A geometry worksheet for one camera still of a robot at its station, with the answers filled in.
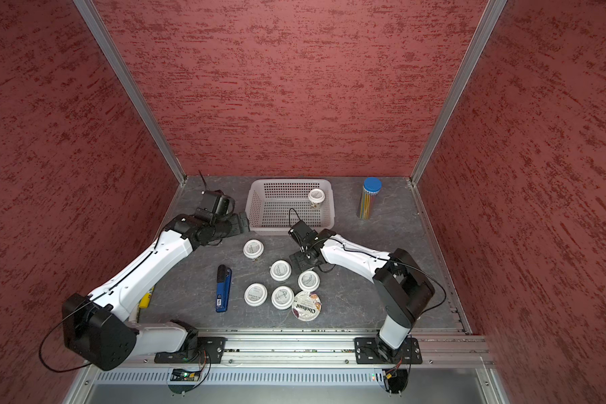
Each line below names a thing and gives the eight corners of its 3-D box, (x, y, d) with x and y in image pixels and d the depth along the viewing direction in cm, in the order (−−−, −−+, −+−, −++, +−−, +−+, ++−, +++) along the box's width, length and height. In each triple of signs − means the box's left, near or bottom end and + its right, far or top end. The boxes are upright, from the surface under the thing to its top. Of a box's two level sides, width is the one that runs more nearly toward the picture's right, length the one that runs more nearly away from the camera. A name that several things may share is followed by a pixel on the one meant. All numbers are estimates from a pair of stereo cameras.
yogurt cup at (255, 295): (246, 310, 83) (242, 303, 77) (249, 290, 87) (245, 283, 82) (267, 310, 83) (264, 304, 78) (269, 290, 87) (266, 283, 82)
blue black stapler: (216, 313, 83) (212, 309, 79) (221, 270, 93) (218, 265, 89) (228, 311, 83) (224, 307, 80) (232, 269, 93) (228, 263, 89)
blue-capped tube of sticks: (356, 218, 108) (364, 186, 92) (358, 207, 112) (366, 175, 96) (370, 221, 107) (381, 190, 91) (372, 210, 110) (382, 179, 95)
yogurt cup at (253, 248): (245, 263, 94) (241, 254, 88) (248, 248, 98) (244, 239, 92) (263, 263, 94) (261, 254, 88) (265, 248, 98) (263, 239, 92)
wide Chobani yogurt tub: (292, 323, 81) (291, 318, 76) (293, 297, 86) (293, 291, 82) (321, 323, 81) (322, 318, 76) (320, 297, 86) (321, 291, 82)
